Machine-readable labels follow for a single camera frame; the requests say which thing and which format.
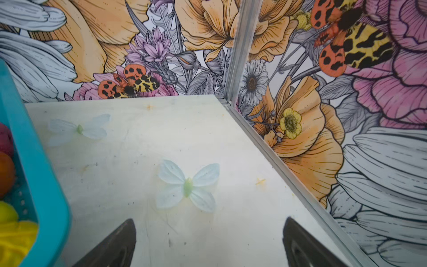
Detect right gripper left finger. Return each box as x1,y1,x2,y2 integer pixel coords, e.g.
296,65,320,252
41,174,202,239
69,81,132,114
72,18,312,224
73,219,136,267

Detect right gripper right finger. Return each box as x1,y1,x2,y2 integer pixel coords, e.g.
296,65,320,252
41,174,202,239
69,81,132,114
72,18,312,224
282,217,347,267

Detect yellow toy lemon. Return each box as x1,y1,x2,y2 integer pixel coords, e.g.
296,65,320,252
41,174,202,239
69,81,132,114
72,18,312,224
1,221,38,267

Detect green toy pepper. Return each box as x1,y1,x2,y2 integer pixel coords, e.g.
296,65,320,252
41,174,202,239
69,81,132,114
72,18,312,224
0,201,18,224

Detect orange toy fruit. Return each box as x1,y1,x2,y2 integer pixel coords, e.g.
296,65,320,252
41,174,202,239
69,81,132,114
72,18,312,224
0,152,16,199

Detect pink toy fruit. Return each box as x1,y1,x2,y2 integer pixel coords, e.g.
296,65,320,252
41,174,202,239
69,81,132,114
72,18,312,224
0,123,14,158

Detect teal plastic basket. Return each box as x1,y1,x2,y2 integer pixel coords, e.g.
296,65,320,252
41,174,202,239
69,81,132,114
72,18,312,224
1,61,71,267

